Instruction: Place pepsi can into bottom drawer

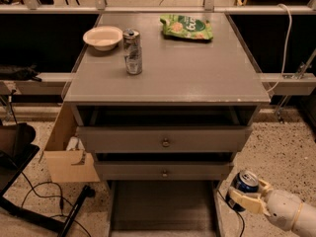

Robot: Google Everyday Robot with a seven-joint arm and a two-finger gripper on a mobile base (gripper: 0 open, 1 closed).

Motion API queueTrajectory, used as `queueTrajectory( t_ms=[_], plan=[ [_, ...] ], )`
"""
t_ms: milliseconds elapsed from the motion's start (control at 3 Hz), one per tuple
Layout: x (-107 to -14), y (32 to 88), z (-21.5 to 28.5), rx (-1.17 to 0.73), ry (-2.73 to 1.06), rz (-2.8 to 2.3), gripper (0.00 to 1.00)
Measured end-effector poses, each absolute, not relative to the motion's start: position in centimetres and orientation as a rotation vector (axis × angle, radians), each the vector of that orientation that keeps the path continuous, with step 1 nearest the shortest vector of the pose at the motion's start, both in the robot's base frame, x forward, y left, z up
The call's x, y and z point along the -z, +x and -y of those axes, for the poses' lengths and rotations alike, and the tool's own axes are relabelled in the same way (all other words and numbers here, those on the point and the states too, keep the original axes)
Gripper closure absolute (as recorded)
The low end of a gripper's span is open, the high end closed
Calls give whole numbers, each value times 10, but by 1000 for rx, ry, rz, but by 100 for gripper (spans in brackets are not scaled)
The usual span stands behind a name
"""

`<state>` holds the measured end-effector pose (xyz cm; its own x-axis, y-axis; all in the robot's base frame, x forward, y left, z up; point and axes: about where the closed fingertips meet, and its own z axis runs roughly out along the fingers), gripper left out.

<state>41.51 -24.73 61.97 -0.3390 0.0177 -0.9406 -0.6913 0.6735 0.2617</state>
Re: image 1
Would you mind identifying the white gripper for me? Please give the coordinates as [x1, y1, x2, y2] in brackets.
[228, 179, 302, 231]

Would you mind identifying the blue pepsi can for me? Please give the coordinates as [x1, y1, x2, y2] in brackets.
[225, 170, 259, 212]

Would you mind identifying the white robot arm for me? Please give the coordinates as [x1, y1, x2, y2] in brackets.
[228, 180, 316, 237]

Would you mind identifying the grey drawer cabinet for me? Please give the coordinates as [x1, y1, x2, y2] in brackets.
[60, 11, 272, 237]

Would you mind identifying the grey open bottom drawer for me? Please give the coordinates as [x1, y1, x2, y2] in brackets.
[108, 181, 224, 237]

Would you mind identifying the grey top drawer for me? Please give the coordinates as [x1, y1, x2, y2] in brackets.
[77, 126, 252, 153]

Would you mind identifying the grey middle drawer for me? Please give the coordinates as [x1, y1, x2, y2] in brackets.
[94, 161, 233, 181]

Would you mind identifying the silver energy drink can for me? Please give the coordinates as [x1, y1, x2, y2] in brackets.
[123, 29, 142, 75]

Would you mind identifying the black stand leg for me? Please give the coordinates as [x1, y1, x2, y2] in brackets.
[0, 185, 97, 237]

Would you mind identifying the green chip bag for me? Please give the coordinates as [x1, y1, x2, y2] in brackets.
[160, 14, 213, 40]

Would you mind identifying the brown cardboard box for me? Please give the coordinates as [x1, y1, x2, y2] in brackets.
[43, 105, 100, 183]

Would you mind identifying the white bowl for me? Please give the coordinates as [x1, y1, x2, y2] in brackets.
[83, 26, 122, 51]

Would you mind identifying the black chair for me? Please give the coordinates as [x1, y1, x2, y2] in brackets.
[0, 122, 40, 196]

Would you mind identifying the white hanging cable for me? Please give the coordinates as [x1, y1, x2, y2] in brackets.
[266, 3, 293, 94]

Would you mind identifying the black floor cable left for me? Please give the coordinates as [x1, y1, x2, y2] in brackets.
[0, 150, 93, 237]

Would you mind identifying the metal railing frame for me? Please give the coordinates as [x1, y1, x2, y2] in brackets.
[0, 0, 316, 97]

